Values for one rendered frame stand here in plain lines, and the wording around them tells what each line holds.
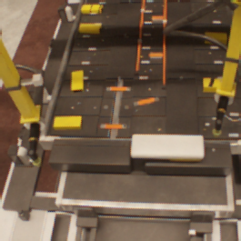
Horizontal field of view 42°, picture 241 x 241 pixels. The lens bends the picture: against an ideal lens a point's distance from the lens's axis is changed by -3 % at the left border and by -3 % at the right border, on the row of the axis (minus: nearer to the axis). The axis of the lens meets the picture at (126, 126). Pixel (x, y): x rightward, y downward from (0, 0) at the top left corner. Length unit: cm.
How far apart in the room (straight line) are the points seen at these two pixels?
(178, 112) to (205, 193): 51
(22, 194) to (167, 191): 83
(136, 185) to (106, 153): 22
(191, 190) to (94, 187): 50
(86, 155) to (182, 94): 70
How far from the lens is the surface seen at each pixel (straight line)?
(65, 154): 171
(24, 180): 198
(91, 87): 208
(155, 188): 167
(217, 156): 165
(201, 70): 214
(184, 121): 186
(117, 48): 230
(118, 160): 163
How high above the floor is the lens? 251
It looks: 54 degrees down
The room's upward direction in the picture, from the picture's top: 10 degrees counter-clockwise
